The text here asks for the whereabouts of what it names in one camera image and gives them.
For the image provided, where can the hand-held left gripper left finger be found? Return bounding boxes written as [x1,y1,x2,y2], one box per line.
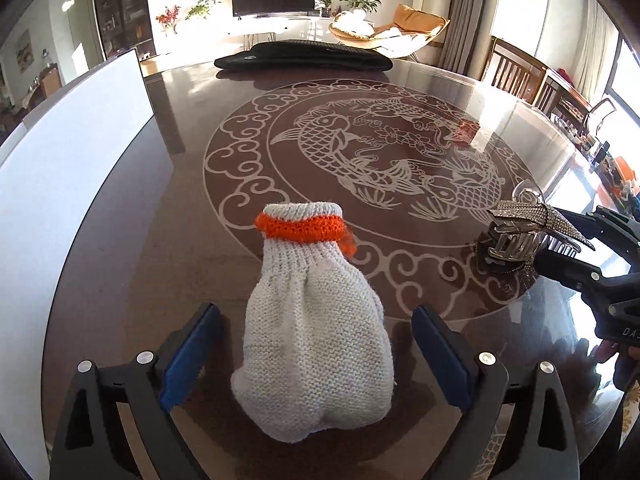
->
[50,301,223,480]

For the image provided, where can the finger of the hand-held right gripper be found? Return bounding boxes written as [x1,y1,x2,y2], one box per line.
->
[550,206,640,257]
[534,250,640,312]

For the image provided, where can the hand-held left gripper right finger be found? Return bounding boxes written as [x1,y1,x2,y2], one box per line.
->
[411,304,581,480]

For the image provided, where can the rhinestone silver hair claw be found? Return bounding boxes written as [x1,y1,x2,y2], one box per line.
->
[475,199,596,273]

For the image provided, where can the glove small orange cuff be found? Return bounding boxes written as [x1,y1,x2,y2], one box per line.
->
[231,201,398,443]

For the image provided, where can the white board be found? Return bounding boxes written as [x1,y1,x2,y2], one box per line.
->
[0,47,157,480]

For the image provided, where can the person's right hand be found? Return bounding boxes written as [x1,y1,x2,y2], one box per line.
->
[594,339,625,365]

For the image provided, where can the wooden slat-back chair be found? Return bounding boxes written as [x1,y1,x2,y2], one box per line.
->
[532,67,581,118]
[482,36,548,101]

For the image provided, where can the grey curtain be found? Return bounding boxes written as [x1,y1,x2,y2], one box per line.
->
[440,0,493,78]

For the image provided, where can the orange lounge chair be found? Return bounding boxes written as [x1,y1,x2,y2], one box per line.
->
[330,4,451,58]

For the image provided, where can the red flower vase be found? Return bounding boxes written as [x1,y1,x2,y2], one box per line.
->
[156,6,182,35]

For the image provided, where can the white tv console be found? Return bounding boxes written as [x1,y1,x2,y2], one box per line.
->
[225,15,341,41]

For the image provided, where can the green trailing plant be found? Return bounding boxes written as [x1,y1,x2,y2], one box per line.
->
[186,0,221,21]

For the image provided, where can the dark display cabinet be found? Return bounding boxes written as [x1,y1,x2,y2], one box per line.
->
[92,0,153,58]

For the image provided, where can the chrome frame chair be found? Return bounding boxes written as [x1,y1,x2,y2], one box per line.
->
[582,97,617,141]

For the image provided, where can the framed wall painting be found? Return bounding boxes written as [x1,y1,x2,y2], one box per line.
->
[15,30,33,71]

